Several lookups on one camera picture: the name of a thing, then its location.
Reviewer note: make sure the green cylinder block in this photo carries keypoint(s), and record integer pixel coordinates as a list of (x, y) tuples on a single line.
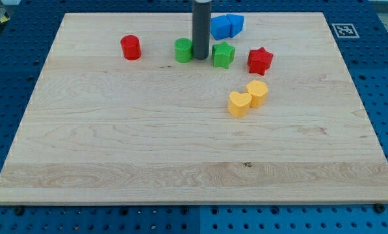
[(183, 50)]

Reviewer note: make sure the yellow heart block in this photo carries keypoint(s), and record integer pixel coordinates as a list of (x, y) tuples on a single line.
[(239, 104)]

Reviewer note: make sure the green star block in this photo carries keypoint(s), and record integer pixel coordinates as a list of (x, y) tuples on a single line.
[(222, 55)]

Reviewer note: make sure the yellow hexagon block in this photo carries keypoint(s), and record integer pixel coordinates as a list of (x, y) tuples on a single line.
[(259, 92)]

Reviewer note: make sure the light wooden board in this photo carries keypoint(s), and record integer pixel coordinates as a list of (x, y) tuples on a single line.
[(103, 130)]

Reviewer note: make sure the red star block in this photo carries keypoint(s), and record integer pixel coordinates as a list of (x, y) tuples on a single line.
[(259, 60)]

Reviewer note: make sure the blue cube block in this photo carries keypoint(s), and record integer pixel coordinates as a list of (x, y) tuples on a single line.
[(220, 27)]

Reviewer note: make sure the red cylinder block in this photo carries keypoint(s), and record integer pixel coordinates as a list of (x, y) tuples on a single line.
[(131, 47)]

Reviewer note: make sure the blue wedge block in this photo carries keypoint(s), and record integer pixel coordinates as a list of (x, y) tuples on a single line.
[(237, 23)]

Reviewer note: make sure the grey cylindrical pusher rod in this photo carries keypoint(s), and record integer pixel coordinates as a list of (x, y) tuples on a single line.
[(201, 18)]

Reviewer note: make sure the white fiducial marker tag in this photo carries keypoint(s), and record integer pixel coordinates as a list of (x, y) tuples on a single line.
[(345, 30)]

